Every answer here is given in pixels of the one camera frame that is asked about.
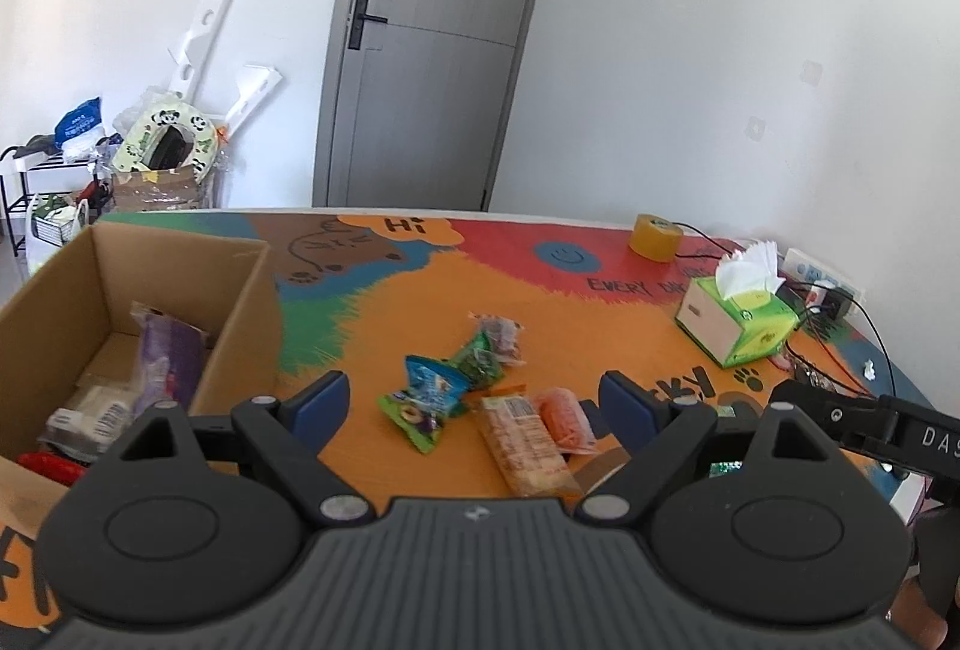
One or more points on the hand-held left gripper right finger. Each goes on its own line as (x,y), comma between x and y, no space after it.
(628,406)

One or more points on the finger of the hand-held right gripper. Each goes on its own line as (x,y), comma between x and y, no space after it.
(862,421)

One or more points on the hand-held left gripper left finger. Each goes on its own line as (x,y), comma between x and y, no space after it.
(321,406)

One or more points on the pink snack packet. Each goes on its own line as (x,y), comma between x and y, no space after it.
(566,421)

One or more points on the green nut-print snack packet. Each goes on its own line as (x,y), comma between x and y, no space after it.
(412,423)

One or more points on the clear cracker packet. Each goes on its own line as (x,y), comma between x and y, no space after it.
(525,446)

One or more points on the blue snack packet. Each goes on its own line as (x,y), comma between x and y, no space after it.
(436,389)

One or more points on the small clear candy packet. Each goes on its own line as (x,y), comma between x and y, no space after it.
(501,333)

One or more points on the dark green snack packet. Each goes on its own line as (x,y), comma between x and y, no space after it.
(480,359)

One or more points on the purple snack packet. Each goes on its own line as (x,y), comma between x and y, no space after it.
(172,357)

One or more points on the long white bread packet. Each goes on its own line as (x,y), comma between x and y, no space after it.
(97,414)

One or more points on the red sausage packet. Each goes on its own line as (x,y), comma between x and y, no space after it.
(52,468)

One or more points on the person's right hand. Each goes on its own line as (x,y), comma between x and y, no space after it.
(906,616)

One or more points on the bunch of keys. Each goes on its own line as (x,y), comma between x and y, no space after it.
(814,372)

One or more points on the black charger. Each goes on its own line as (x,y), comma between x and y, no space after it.
(832,303)

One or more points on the printed cartoon table mat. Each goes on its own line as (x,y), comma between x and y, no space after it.
(420,320)

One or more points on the green tissue box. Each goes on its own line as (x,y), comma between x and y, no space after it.
(739,327)

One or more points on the white power strip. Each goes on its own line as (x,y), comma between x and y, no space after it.
(821,271)

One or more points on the yellow tape roll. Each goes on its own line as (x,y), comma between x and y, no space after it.
(654,239)

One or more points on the taped brown cardboard box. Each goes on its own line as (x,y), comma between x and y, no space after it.
(165,192)

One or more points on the short white plastic board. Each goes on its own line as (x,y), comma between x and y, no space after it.
(251,98)

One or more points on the white bag with green box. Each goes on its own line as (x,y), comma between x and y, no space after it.
(56,226)

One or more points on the grey door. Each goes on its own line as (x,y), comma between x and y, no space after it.
(427,57)

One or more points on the blue plastic bag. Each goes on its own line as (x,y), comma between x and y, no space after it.
(79,121)

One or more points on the black shoe rack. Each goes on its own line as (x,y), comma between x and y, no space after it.
(22,158)

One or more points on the tall white plastic board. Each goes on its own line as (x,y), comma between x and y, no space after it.
(202,35)

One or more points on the white wall hook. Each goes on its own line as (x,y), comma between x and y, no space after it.
(756,128)

